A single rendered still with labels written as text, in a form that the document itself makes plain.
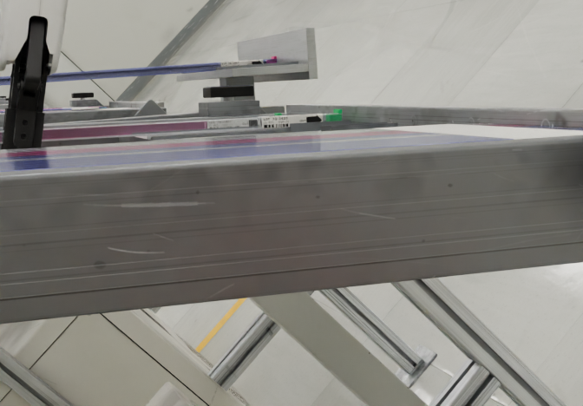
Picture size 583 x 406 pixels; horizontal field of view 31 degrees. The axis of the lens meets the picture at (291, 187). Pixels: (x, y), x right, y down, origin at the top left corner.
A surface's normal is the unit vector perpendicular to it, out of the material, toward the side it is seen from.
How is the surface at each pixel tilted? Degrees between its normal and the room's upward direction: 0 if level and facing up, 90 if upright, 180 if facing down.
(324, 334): 90
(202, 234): 90
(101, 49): 90
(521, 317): 0
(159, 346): 90
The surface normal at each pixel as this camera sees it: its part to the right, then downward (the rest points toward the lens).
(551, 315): -0.69, -0.66
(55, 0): 0.51, 0.00
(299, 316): 0.30, 0.08
